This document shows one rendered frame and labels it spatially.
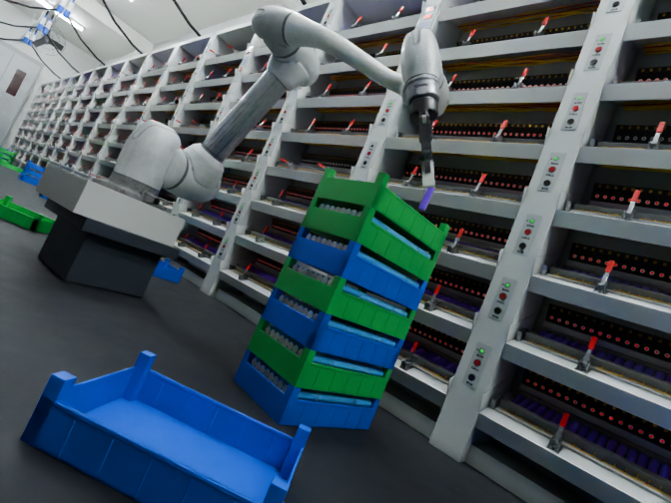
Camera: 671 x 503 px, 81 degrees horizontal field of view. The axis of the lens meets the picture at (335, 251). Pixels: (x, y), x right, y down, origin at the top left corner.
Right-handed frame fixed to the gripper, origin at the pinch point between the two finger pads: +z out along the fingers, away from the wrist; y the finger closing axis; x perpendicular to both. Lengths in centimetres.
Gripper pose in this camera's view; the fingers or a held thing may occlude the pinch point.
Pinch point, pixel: (427, 176)
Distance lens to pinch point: 104.3
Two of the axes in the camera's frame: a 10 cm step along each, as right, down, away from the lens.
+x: 9.7, -0.7, -2.4
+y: -2.5, -1.9, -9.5
